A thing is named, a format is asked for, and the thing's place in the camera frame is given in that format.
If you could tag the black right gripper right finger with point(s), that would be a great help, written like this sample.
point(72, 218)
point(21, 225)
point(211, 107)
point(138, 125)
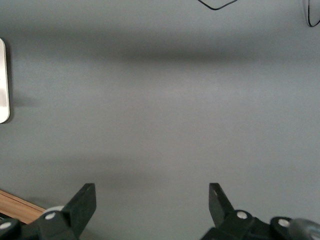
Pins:
point(225, 217)

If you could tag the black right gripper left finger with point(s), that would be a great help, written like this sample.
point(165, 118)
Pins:
point(75, 215)

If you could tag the white tray edge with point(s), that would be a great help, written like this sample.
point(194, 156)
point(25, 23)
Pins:
point(3, 82)

